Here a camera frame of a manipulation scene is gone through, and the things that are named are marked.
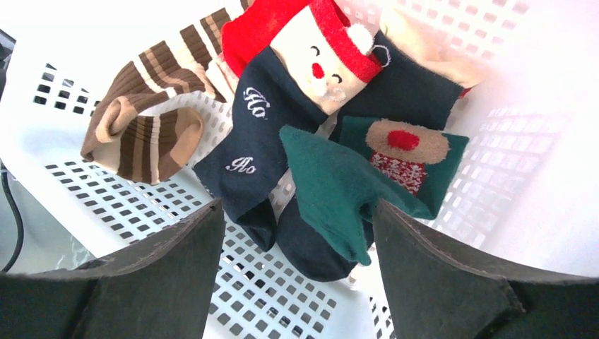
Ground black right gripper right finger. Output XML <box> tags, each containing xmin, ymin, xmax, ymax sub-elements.
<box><xmin>373</xmin><ymin>201</ymin><xmax>598</xmax><ymax>338</ymax></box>

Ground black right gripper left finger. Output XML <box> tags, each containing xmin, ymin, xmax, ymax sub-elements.
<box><xmin>1</xmin><ymin>199</ymin><xmax>225</xmax><ymax>338</ymax></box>

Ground dark green sock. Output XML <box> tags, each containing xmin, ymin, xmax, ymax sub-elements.
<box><xmin>280</xmin><ymin>117</ymin><xmax>469</xmax><ymax>266</ymax></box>

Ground brown striped sock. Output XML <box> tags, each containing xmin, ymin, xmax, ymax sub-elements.
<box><xmin>81</xmin><ymin>1</ymin><xmax>250</xmax><ymax>184</ymax></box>

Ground dark printed sock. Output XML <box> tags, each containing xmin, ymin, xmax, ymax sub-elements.
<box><xmin>192</xmin><ymin>0</ymin><xmax>391</xmax><ymax>254</ymax></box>

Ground navy sock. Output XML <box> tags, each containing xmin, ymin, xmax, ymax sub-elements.
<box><xmin>276</xmin><ymin>8</ymin><xmax>482</xmax><ymax>282</ymax></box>

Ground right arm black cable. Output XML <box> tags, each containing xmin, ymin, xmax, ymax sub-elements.
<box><xmin>0</xmin><ymin>159</ymin><xmax>25</xmax><ymax>275</ymax></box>

